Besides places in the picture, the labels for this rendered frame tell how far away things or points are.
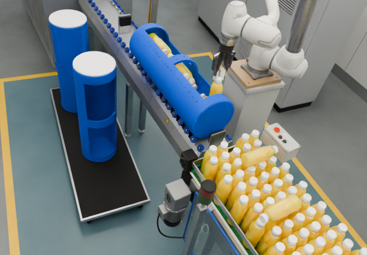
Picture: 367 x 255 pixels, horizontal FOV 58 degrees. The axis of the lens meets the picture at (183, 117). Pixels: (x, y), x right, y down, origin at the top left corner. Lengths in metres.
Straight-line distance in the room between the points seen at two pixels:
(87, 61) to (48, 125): 1.20
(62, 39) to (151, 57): 0.87
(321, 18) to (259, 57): 1.07
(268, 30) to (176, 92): 0.65
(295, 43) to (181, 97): 0.80
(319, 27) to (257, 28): 1.79
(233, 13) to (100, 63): 1.05
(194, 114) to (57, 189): 1.49
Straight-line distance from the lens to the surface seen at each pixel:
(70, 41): 2.76
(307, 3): 2.06
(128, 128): 3.11
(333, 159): 3.66
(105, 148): 2.90
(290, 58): 2.24
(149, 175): 2.93
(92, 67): 2.27
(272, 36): 1.56
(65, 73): 2.95
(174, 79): 1.95
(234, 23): 1.61
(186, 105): 1.84
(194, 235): 1.70
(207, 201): 1.42
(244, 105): 2.44
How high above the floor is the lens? 2.37
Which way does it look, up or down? 43 degrees down
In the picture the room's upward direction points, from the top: 11 degrees clockwise
